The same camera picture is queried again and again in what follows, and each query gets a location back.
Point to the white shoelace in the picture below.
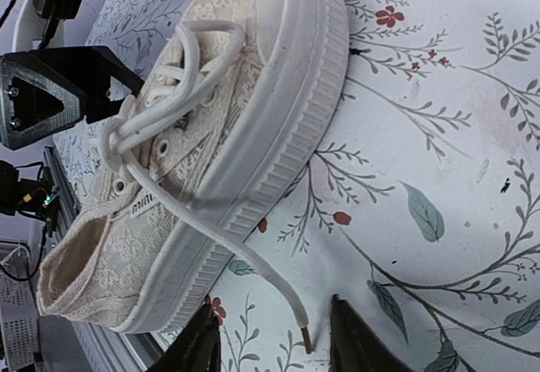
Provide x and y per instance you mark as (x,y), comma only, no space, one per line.
(217,140)

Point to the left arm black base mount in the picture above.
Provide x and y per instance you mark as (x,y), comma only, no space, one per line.
(31,198)

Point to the floral patterned table mat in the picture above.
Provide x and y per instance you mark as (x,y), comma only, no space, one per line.
(419,206)

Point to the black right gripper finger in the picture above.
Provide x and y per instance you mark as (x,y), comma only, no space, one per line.
(91,69)
(41,94)

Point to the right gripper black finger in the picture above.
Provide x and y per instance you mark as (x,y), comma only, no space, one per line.
(197,348)
(354,347)

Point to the white lace sneaker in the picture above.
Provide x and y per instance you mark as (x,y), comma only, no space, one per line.
(308,39)

